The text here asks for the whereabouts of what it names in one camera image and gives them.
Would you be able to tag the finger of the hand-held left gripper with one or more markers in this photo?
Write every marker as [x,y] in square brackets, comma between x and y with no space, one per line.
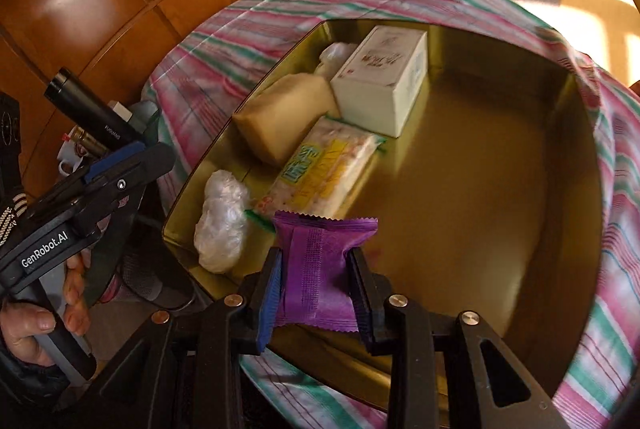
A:
[115,164]
[112,211]

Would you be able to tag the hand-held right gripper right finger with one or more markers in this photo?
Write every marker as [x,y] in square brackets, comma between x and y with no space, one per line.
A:
[360,304]

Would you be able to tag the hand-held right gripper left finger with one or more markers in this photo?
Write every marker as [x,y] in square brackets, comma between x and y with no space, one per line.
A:
[265,309]

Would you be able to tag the purple snack packet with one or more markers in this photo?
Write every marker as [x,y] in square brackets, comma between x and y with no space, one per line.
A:
[320,259]

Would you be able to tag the large plastic bundle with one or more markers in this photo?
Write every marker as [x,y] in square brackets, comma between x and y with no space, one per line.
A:
[220,224]

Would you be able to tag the cracker packet with green label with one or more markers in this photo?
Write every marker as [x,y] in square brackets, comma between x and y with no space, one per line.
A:
[325,169]

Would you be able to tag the gold tin box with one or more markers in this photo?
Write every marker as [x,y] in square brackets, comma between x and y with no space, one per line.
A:
[475,209]

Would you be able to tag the yellow sponge block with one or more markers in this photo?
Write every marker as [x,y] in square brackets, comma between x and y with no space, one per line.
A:
[285,119]

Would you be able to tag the white carton box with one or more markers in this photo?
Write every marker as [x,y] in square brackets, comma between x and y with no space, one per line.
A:
[385,79]

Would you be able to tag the small plastic ball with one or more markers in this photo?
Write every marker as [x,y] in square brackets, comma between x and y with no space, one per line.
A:
[337,56]

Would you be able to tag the person's left forearm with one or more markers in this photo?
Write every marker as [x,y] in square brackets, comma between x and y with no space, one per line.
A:
[25,384]

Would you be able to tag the person's left hand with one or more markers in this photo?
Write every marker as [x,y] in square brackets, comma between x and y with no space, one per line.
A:
[30,326]

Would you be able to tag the small brass cylinder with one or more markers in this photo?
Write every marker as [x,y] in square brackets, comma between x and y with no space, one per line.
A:
[87,143]

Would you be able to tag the white mug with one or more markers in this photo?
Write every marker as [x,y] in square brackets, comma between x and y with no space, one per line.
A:
[70,159]

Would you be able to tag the black flask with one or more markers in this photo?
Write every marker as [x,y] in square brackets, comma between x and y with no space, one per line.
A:
[90,109]

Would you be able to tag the striped pink green bed sheet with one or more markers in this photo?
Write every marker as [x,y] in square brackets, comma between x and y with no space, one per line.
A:
[240,24]

